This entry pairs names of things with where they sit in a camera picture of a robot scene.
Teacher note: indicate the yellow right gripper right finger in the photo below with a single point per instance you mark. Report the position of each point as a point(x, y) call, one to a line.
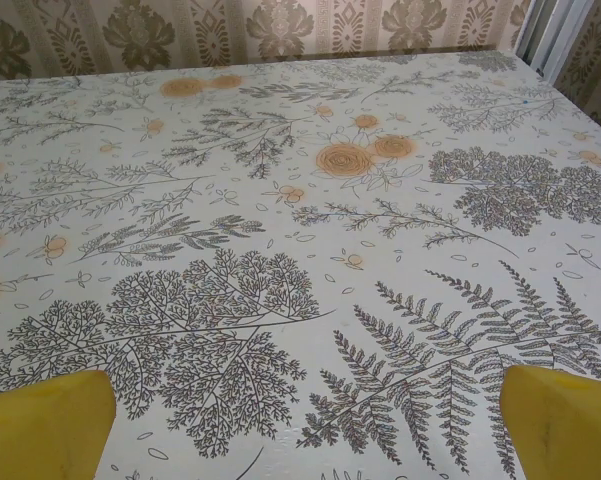
point(565, 430)

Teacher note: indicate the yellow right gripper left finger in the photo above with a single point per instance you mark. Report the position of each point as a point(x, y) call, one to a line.
point(40, 430)

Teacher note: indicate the aluminium frame corner post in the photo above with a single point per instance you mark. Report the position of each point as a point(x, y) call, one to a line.
point(545, 35)

